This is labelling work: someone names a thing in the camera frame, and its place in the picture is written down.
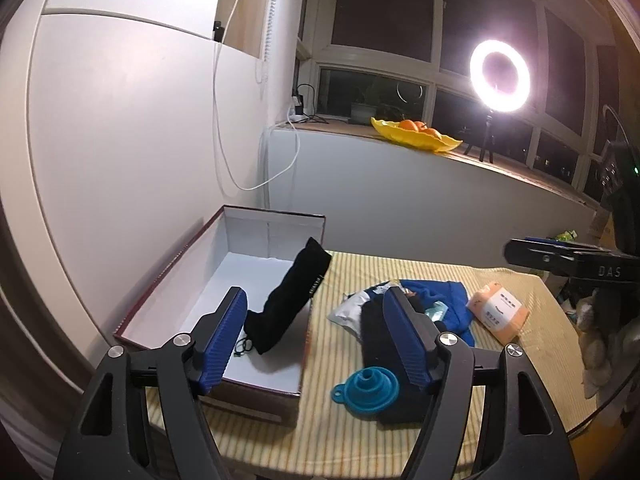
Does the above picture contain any potted plant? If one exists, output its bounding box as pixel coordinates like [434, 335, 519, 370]
[350, 85, 396, 123]

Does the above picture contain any white cable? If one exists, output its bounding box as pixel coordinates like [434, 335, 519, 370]
[210, 0, 301, 192]

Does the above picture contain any teal silicone funnel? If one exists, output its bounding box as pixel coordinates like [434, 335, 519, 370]
[331, 366, 401, 417]

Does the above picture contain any ring light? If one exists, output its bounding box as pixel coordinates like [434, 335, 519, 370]
[469, 37, 532, 111]

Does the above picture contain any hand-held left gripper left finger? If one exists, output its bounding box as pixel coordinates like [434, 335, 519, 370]
[52, 286, 251, 480]

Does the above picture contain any yellow striped mat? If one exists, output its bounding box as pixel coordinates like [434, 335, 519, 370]
[145, 250, 601, 480]

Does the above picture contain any blue cloth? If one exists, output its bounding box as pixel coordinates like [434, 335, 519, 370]
[400, 280, 476, 347]

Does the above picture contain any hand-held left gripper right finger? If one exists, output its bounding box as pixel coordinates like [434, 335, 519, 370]
[382, 286, 581, 480]

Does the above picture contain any white blind chain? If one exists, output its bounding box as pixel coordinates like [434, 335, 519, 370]
[260, 0, 281, 81]

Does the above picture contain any orange tissue pack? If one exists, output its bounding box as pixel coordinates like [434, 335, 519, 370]
[465, 282, 532, 346]

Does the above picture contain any yellow fruit tray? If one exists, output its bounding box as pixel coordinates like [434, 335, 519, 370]
[370, 116, 463, 153]

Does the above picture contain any black knit hat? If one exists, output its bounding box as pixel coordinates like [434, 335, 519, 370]
[359, 296, 440, 427]

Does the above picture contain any black light tripod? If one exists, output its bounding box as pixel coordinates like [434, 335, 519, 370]
[462, 110, 497, 163]

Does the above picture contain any dark red cardboard box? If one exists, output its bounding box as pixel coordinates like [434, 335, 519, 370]
[114, 205, 327, 428]

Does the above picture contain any person's right hand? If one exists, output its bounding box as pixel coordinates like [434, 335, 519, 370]
[575, 295, 616, 388]

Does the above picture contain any black cable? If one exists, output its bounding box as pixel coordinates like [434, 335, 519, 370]
[567, 104, 640, 436]

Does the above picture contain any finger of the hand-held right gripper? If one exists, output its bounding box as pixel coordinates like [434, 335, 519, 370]
[504, 237, 640, 282]

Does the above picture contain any brown cardboard carton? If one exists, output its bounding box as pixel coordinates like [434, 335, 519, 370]
[590, 210, 622, 249]

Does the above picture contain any black cloth pouch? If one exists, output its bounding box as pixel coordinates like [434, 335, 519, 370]
[243, 236, 333, 356]

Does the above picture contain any white plastic packet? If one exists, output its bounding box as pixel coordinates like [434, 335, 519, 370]
[327, 287, 373, 343]

